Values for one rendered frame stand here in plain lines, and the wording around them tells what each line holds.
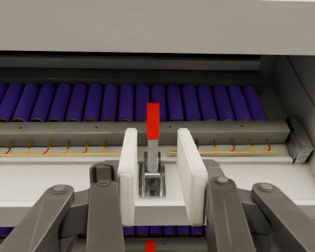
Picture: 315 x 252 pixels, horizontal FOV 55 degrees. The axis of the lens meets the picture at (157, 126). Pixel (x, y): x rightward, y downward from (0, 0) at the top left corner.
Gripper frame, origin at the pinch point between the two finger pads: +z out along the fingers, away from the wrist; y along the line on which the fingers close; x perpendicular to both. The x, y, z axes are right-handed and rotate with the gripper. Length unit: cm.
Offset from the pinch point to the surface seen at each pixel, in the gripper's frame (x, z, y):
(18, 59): 4.1, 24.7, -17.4
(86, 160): -5.5, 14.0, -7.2
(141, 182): -7.1, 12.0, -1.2
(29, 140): -3.9, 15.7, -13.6
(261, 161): -5.8, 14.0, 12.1
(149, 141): -2.4, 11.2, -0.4
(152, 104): 1.2, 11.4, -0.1
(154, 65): 3.5, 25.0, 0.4
